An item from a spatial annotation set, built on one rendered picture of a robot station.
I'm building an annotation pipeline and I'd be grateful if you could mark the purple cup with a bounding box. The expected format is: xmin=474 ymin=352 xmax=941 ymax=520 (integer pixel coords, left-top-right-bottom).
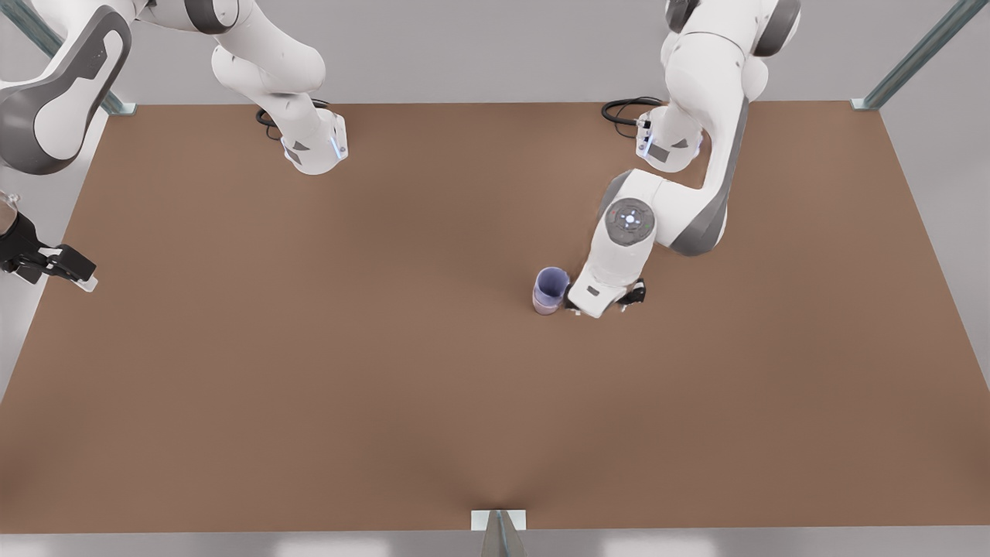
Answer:
xmin=534 ymin=266 xmax=572 ymax=307

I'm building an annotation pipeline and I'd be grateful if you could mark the black cable loop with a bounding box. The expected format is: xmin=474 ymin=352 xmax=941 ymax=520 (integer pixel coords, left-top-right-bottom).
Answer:
xmin=255 ymin=99 xmax=332 ymax=142
xmin=601 ymin=96 xmax=667 ymax=140

